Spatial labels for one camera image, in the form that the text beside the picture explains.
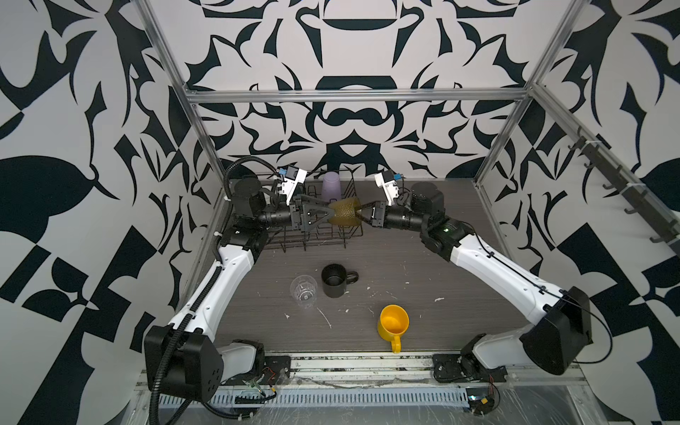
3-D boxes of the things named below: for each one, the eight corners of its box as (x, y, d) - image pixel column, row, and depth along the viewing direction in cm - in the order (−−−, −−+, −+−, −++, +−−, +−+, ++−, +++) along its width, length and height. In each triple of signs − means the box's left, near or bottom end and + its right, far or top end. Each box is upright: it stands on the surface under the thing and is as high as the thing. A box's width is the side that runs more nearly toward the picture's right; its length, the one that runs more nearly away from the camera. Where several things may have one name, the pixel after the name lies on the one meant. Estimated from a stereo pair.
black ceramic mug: (322, 297, 89) (321, 286, 82) (323, 276, 94) (322, 264, 87) (357, 297, 89) (358, 286, 82) (356, 276, 94) (357, 264, 87)
